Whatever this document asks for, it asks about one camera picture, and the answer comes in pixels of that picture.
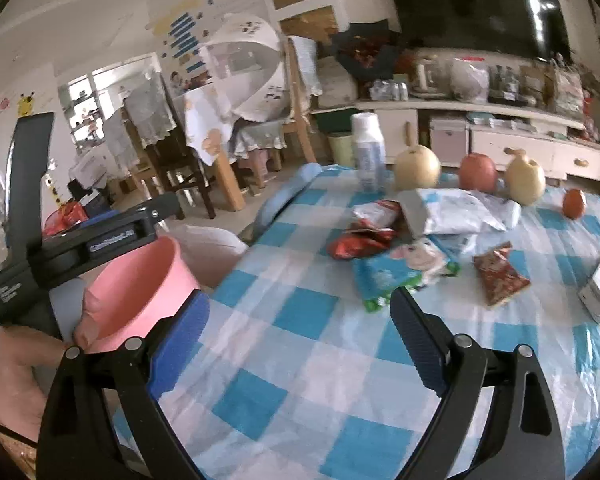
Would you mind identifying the pink plastic trash bin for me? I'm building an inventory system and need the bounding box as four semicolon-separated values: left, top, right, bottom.
73;236;199;353

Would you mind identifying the wooden dining chair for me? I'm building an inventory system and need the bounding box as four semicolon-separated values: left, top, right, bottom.
229;34;326;172

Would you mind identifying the red apple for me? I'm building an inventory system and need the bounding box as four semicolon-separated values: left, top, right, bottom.
458;153;498;193

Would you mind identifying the red brown snack packet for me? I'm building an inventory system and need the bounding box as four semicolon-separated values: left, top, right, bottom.
472;242;531;308

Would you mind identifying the white TV cabinet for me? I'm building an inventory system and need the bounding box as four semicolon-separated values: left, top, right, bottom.
313;99;600;182

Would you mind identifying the person's left hand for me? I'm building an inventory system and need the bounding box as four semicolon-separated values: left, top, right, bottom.
0;278;99;442

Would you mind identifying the white blue milk bottle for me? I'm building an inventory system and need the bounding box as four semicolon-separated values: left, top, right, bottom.
351;112;387;193

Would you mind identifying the dark flower bouquet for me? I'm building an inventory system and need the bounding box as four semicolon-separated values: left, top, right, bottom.
329;20;403;82

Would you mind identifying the black flat television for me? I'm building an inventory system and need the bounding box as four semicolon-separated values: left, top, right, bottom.
393;0;571;61

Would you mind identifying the green waste basket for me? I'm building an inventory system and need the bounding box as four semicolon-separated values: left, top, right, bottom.
327;132;355;168

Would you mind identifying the red white snack wrapper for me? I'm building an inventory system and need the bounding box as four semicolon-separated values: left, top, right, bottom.
352;200;402;230

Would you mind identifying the dining table with cloth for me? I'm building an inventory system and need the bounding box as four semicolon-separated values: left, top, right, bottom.
183;84;246;211

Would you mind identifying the small orange tangerine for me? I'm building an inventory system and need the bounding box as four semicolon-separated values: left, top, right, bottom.
562;188;586;220

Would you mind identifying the blue white checkered tablecloth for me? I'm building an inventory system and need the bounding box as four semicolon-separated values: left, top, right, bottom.
159;166;600;479

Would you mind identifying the blue cartoon snack packet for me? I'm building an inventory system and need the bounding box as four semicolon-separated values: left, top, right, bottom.
352;237;460;312

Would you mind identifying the white plastic mailer bag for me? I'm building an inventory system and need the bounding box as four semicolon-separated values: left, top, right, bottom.
396;188;521;237

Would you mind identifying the dark wooden chair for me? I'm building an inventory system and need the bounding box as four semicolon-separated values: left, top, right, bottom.
122;66;218;220

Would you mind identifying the white mesh food cover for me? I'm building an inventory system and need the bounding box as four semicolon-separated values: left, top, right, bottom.
200;13;289;122

